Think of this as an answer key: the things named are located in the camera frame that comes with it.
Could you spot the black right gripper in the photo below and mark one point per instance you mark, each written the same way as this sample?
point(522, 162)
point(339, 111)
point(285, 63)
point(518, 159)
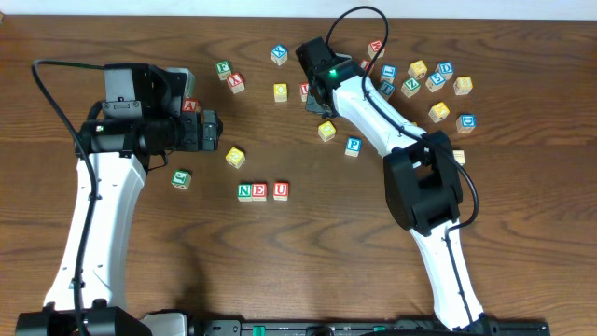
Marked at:
point(315, 105)

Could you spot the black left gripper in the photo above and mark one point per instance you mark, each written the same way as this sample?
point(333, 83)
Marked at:
point(208, 131)

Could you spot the green N wooden block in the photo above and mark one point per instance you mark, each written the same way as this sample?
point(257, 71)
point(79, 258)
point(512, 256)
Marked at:
point(244, 192)

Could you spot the red E wooden block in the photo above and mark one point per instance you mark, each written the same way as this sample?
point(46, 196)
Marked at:
point(259, 192)

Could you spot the red u block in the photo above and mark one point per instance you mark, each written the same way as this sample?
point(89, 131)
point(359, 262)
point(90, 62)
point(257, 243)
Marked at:
point(281, 191)
point(304, 91)

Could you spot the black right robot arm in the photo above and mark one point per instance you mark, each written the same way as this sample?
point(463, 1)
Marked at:
point(422, 179)

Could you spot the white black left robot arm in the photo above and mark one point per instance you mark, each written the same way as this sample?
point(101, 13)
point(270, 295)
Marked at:
point(87, 296)

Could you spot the yellow Q wooden block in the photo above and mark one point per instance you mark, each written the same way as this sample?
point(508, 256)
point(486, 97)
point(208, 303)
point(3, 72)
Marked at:
point(326, 131)

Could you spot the red A wooden block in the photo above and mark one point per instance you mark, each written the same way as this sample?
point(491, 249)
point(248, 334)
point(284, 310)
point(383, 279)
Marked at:
point(191, 105)

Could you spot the yellow G wooden block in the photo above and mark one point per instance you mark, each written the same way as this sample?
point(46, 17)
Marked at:
point(235, 157)

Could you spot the yellow block left middle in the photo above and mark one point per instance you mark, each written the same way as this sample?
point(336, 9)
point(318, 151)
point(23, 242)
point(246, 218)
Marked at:
point(280, 92)

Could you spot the red X wooden block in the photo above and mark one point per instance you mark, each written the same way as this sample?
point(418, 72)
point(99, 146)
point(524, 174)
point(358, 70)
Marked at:
point(236, 83)

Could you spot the blue P wooden block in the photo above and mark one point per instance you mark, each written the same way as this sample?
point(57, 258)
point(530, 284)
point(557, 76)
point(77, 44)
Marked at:
point(353, 146)

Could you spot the red I block upper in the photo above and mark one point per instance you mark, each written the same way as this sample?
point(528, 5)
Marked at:
point(364, 64)

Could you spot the green J wooden block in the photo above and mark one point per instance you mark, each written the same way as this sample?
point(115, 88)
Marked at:
point(181, 179)

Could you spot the blue X wooden block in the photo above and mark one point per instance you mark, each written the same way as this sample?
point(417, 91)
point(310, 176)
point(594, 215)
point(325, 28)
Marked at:
point(279, 54)

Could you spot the green F wooden block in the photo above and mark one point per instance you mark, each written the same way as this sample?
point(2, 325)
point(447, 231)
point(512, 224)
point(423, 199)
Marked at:
point(223, 69)

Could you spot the blue T wooden block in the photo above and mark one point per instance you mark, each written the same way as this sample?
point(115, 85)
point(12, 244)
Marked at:
point(386, 89)

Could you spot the blue L wooden block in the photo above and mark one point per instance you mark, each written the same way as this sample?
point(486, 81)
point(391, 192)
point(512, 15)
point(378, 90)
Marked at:
point(388, 73)

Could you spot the red block far top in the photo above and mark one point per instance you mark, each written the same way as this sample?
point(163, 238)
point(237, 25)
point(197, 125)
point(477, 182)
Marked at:
point(376, 49)

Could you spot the green Z wooden block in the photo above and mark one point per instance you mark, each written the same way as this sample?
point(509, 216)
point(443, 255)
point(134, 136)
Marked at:
point(410, 87)

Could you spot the yellow block upper right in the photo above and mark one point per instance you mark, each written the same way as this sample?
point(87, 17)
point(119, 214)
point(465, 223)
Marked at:
point(417, 70)

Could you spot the blue 5 wooden block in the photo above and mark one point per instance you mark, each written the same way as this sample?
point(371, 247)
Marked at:
point(435, 81)

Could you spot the yellow K wooden block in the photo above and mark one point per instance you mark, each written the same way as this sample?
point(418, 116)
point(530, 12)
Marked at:
point(438, 112)

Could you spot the blue D block upper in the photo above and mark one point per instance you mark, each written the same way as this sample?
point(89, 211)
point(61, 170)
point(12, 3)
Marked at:
point(445, 69)

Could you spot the blue d block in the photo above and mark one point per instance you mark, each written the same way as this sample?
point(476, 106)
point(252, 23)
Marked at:
point(445, 69)
point(466, 123)

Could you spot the yellow 8 wooden block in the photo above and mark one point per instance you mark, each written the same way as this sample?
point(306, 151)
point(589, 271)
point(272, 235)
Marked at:
point(463, 86)

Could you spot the blue D block lower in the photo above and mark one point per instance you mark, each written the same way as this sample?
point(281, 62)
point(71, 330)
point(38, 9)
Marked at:
point(466, 123)

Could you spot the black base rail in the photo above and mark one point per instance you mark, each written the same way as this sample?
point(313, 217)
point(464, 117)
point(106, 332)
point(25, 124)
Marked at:
point(373, 328)

